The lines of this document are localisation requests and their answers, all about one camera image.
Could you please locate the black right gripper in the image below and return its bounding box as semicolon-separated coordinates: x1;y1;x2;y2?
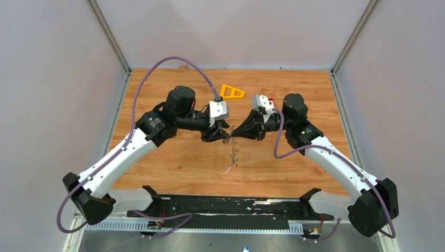
230;109;292;141

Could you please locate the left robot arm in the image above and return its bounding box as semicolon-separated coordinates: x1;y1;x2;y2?
62;86;230;225

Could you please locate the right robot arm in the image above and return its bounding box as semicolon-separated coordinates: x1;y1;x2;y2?
232;93;399;239

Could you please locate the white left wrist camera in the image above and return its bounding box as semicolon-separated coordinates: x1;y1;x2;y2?
208;101;229;127

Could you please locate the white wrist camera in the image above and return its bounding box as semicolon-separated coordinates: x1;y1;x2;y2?
208;101;229;127
251;94;275;121

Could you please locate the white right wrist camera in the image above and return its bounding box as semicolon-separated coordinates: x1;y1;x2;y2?
251;94;275;121

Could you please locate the yellow triangular toy frame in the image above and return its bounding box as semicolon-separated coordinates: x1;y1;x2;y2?
219;84;245;99

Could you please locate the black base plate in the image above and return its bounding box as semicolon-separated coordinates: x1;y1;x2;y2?
142;194;334;230

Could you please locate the white slotted cable duct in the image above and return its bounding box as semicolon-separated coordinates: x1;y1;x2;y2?
87;219;304;235

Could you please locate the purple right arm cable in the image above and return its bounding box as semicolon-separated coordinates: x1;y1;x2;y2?
272;108;397;243

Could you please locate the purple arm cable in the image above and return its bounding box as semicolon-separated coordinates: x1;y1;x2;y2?
56;56;223;252
272;108;397;243

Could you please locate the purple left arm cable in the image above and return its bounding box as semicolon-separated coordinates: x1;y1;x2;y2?
56;56;223;252

